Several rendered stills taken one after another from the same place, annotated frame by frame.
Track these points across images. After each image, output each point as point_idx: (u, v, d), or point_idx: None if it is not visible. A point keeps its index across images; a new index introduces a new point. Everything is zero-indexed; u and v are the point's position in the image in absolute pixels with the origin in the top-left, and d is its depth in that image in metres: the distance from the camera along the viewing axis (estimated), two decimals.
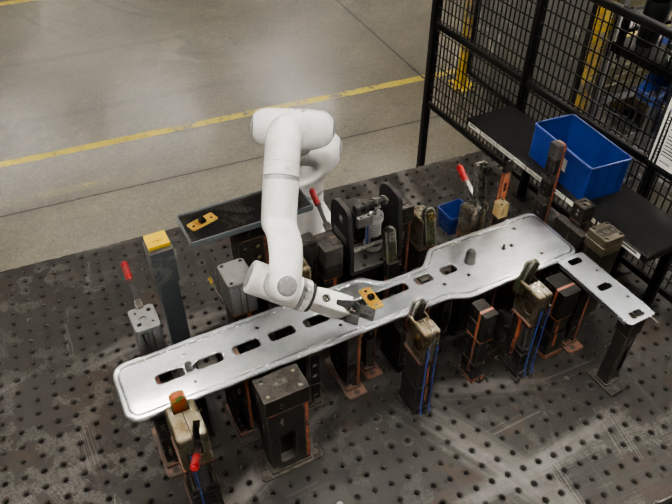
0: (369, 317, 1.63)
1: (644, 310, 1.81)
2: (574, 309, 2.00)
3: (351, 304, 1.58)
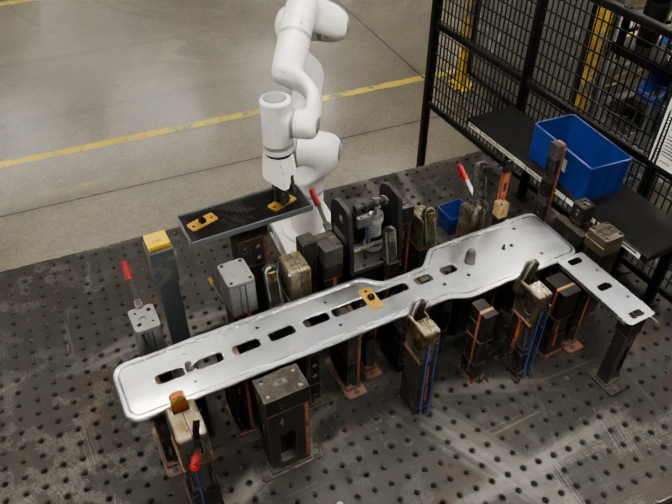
0: (280, 194, 1.91)
1: (644, 310, 1.81)
2: (574, 309, 2.00)
3: None
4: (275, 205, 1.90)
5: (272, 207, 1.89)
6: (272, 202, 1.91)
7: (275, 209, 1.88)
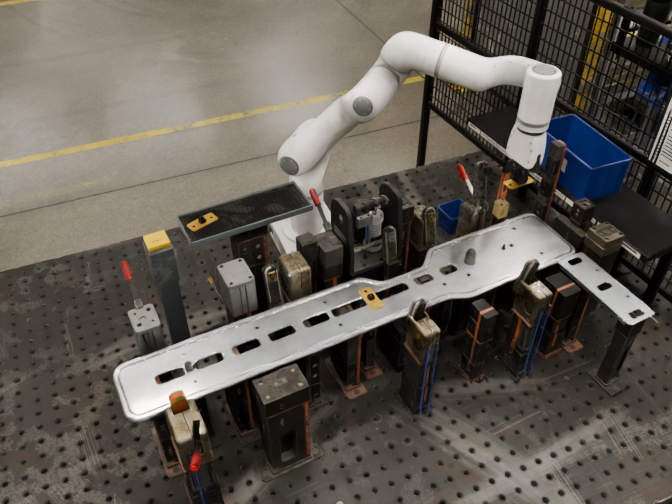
0: (518, 173, 1.84)
1: (644, 310, 1.81)
2: (574, 309, 2.00)
3: None
4: (511, 183, 1.83)
5: (508, 185, 1.82)
6: (508, 180, 1.84)
7: (511, 187, 1.81)
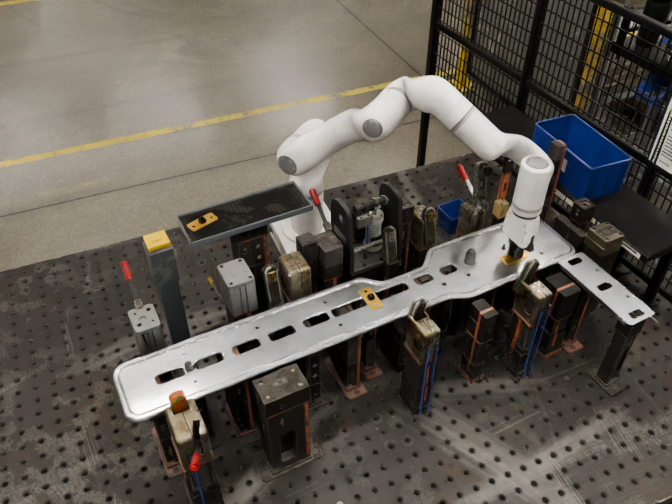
0: (514, 248, 1.97)
1: (644, 310, 1.81)
2: (574, 309, 2.00)
3: None
4: (507, 258, 1.96)
5: (504, 260, 1.95)
6: (504, 254, 1.97)
7: (507, 262, 1.94)
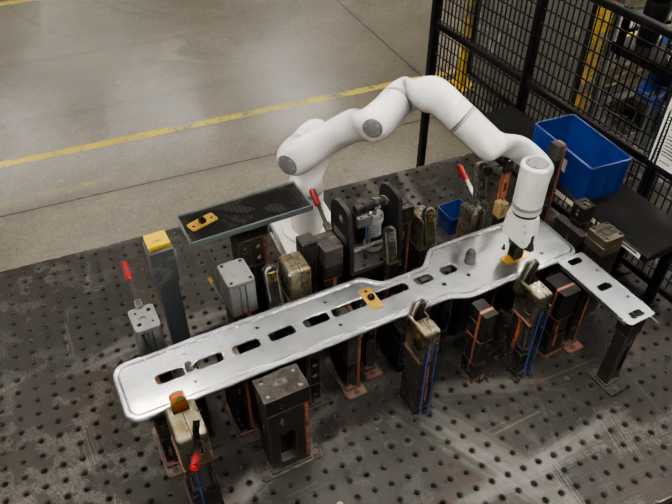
0: (514, 249, 1.97)
1: (644, 310, 1.81)
2: (574, 309, 2.00)
3: None
4: (507, 258, 1.96)
5: (504, 260, 1.95)
6: (504, 254, 1.97)
7: (507, 262, 1.94)
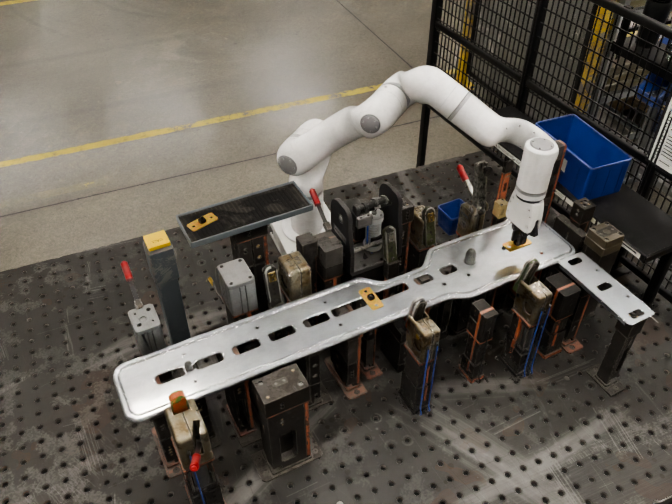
0: (517, 234, 1.93)
1: (644, 310, 1.81)
2: (574, 309, 2.00)
3: None
4: (510, 245, 1.92)
5: (507, 247, 1.91)
6: (507, 241, 1.93)
7: (510, 249, 1.91)
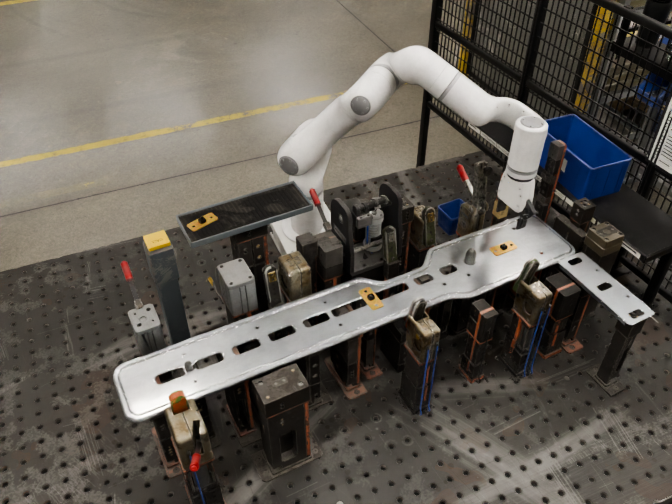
0: (503, 205, 1.95)
1: (644, 310, 1.81)
2: (574, 309, 2.00)
3: (498, 181, 1.93)
4: (496, 249, 1.99)
5: (493, 251, 1.99)
6: (494, 246, 2.00)
7: (496, 253, 1.98)
